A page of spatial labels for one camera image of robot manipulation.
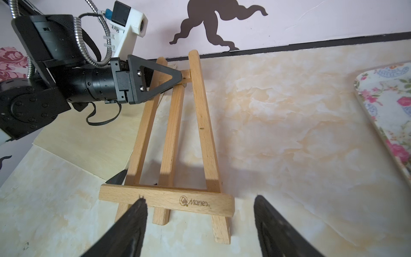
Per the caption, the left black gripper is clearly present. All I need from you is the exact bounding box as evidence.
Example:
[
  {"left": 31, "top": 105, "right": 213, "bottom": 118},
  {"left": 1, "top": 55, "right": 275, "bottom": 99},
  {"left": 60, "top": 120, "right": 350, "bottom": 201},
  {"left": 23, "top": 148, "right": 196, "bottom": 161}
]
[{"left": 64, "top": 55, "right": 183, "bottom": 105}]

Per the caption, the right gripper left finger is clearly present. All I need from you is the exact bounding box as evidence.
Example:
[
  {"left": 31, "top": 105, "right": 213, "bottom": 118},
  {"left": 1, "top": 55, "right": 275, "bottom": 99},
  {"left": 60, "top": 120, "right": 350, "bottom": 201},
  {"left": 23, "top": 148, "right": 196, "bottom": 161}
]
[{"left": 82, "top": 198, "right": 148, "bottom": 257}]

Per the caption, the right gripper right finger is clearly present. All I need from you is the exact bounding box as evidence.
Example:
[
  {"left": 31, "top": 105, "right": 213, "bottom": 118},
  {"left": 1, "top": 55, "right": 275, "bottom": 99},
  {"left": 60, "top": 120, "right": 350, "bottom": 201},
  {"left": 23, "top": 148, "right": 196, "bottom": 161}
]
[{"left": 254, "top": 195, "right": 323, "bottom": 257}]

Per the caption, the light wooden canvas board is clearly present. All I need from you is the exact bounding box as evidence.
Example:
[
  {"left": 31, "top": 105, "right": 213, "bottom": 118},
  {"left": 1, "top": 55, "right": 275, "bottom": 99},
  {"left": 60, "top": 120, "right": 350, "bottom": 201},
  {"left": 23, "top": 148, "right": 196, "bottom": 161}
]
[{"left": 34, "top": 102, "right": 144, "bottom": 180}]

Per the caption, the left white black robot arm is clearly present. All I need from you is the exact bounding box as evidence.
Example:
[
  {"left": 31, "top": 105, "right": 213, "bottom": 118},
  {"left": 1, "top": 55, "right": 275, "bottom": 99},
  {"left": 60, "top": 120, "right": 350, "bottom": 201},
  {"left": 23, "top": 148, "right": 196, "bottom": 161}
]
[{"left": 1, "top": 1, "right": 183, "bottom": 143}]

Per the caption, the left metal flexible conduit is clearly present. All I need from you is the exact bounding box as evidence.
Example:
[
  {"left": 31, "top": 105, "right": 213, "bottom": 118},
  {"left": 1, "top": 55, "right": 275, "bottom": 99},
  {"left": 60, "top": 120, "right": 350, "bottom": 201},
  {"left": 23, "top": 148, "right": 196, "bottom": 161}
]
[{"left": 4, "top": 0, "right": 109, "bottom": 79}]

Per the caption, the floral rectangular tray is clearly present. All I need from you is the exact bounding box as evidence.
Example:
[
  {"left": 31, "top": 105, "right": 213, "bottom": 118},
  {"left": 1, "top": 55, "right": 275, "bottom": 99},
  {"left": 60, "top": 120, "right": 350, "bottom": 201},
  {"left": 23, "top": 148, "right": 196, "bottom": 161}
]
[{"left": 354, "top": 62, "right": 411, "bottom": 184}]

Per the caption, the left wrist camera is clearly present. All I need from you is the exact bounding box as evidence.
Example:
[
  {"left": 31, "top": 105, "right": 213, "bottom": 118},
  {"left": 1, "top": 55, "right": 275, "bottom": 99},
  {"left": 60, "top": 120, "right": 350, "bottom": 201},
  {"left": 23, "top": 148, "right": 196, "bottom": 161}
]
[{"left": 105, "top": 1, "right": 148, "bottom": 60}]

